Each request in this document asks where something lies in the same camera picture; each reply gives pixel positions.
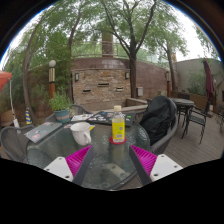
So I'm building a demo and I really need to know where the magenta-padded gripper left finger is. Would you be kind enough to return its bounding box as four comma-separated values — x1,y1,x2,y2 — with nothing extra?
43,144,95,187

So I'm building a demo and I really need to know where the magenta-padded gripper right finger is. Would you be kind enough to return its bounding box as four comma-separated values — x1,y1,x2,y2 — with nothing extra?
128,145,184,186

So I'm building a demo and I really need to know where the clear bottle with yellow label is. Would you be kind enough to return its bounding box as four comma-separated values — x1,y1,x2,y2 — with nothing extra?
111,105,126,144

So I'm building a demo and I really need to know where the white ceramic mug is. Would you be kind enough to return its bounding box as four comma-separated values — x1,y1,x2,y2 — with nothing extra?
69,121,93,147

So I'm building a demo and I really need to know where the white printed booklet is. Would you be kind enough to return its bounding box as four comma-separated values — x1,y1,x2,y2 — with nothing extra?
70,113,95,122

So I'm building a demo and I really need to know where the grey laptop with stickers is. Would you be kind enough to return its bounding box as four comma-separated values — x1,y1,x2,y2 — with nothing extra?
23,121,63,144

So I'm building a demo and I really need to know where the green plant in blue pot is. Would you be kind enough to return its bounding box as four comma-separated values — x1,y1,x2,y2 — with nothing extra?
48,88,73,124

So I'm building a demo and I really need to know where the black laptop with stickers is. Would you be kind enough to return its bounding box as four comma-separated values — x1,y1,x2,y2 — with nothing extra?
88,110,138,127

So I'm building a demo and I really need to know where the dark metal patio chair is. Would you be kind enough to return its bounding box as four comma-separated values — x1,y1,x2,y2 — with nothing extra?
181,99,212,145

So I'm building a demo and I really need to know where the blue yellow striped cone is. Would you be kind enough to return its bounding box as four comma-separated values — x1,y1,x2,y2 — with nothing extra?
25,107,33,126

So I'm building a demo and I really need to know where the dark round patio table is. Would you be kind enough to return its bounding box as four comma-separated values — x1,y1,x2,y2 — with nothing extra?
169,97,195,126

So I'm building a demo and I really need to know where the folded maroon patio umbrella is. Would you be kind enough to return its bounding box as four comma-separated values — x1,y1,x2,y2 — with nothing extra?
202,59,216,104

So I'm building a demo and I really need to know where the orange canopy tent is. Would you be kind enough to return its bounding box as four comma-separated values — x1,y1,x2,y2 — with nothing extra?
0,70,20,128

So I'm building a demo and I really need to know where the slim wooden lamp post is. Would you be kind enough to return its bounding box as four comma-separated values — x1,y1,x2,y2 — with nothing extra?
165,68,172,98

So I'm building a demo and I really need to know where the wooden lamp post with globe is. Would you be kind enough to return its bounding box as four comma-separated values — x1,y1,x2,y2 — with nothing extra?
48,59,57,99

